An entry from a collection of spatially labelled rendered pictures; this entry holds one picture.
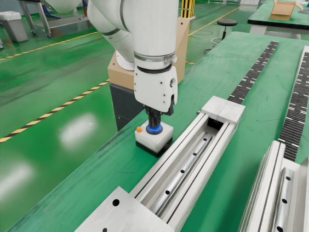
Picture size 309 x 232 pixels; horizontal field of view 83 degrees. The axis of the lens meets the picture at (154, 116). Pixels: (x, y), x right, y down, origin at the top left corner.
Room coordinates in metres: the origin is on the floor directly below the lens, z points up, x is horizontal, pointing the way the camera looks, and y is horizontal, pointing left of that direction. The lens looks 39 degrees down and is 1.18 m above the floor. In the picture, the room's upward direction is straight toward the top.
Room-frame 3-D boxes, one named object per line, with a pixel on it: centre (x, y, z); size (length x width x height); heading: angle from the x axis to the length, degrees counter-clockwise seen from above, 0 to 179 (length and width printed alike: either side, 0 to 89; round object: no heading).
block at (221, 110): (0.42, -0.19, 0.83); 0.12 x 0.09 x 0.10; 53
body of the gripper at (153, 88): (0.36, 0.00, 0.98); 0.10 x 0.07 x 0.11; 53
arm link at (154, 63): (0.36, 0.00, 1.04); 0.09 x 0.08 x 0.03; 53
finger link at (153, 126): (0.35, -0.01, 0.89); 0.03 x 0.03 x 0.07; 53
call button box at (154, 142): (0.35, -0.01, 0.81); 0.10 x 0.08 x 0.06; 53
